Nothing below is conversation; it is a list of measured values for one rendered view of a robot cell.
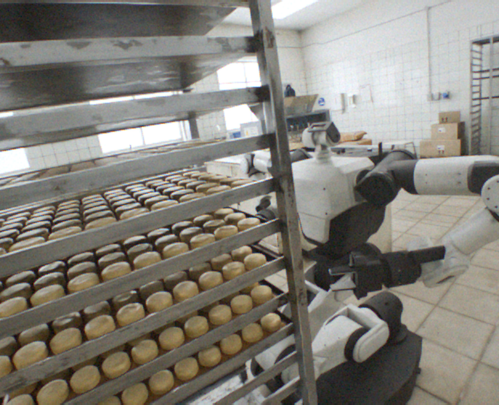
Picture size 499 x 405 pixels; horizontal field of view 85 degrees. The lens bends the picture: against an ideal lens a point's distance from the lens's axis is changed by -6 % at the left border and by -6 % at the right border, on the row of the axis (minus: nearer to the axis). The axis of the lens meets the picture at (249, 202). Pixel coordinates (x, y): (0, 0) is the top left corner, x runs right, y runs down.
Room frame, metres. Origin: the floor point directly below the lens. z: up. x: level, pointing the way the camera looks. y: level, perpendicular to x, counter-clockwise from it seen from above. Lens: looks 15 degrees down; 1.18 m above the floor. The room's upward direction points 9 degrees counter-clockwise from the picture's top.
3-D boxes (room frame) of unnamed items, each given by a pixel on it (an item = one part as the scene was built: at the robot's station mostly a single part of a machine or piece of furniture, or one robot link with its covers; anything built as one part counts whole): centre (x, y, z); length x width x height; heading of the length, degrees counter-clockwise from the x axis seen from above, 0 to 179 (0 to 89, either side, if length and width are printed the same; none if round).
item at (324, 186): (0.97, -0.32, 0.89); 0.34 x 0.30 x 0.36; 29
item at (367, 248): (0.98, -0.34, 0.62); 0.28 x 0.13 x 0.18; 119
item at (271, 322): (0.62, -0.01, 0.69); 0.05 x 0.05 x 0.02
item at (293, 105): (2.54, -0.42, 1.25); 0.56 x 0.29 x 0.14; 119
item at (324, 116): (2.54, -0.42, 1.01); 0.72 x 0.33 x 0.34; 119
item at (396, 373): (0.97, -0.32, 0.19); 0.64 x 0.52 x 0.33; 119
